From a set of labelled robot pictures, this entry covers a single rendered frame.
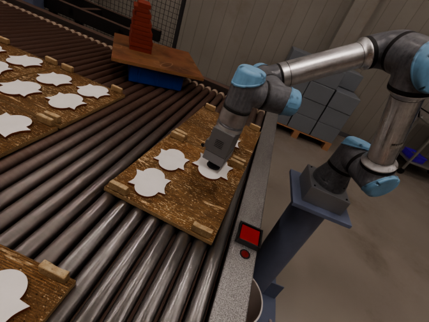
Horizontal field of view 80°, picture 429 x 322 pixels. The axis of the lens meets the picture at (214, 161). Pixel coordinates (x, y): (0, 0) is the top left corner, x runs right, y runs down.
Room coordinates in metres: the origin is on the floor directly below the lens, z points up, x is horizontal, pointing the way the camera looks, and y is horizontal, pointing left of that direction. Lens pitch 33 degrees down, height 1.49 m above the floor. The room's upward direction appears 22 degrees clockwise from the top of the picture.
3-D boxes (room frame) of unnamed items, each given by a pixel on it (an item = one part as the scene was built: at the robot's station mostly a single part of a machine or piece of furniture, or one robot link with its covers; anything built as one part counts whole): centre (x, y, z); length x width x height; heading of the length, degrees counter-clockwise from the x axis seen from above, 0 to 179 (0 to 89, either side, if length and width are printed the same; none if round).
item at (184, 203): (0.69, 0.07, 0.93); 0.41 x 0.35 x 0.02; 173
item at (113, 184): (0.52, 0.23, 0.95); 0.06 x 0.02 x 0.03; 83
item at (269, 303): (1.01, -0.51, 0.43); 0.38 x 0.38 x 0.87; 89
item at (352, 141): (1.01, -0.52, 1.12); 0.13 x 0.12 x 0.14; 23
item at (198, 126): (1.11, 0.02, 0.93); 0.41 x 0.35 x 0.02; 173
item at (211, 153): (0.65, 0.01, 1.15); 0.10 x 0.09 x 0.16; 78
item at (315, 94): (4.08, -1.01, 0.55); 1.10 x 0.74 x 1.10; 89
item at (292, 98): (0.70, -0.09, 1.30); 0.11 x 0.11 x 0.08; 23
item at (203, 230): (0.48, -0.04, 0.95); 0.06 x 0.02 x 0.03; 83
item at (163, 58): (1.57, 0.57, 1.03); 0.50 x 0.50 x 0.02; 28
